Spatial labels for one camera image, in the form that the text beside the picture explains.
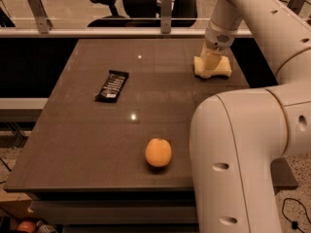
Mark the metal glass bracket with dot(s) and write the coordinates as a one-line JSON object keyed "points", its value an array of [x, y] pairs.
{"points": [[43, 23], [165, 16], [296, 5]]}

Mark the small orange ball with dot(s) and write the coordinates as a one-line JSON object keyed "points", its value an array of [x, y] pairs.
{"points": [[27, 226]]}

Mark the yellow sponge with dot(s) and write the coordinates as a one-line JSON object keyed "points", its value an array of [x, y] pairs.
{"points": [[224, 69]]}

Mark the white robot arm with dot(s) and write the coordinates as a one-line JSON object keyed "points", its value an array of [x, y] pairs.
{"points": [[235, 136]]}

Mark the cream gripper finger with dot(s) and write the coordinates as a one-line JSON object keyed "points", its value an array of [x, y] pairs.
{"points": [[204, 51], [210, 64]]}

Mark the left metal glass bracket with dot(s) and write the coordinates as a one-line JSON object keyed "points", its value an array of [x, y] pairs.
{"points": [[43, 23]]}

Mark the orange fruit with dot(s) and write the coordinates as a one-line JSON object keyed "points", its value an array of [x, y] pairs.
{"points": [[158, 152]]}

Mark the middle metal glass bracket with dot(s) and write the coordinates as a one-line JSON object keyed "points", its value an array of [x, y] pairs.
{"points": [[165, 16]]}

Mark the right metal glass bracket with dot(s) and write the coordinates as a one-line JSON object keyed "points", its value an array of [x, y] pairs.
{"points": [[296, 5]]}

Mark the black rxbar chocolate bar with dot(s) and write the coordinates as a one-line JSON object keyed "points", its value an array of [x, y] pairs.
{"points": [[112, 87]]}

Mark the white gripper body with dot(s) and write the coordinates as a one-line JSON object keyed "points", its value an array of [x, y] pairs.
{"points": [[219, 37]]}

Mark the black office chair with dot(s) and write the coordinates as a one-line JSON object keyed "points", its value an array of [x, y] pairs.
{"points": [[146, 13]]}

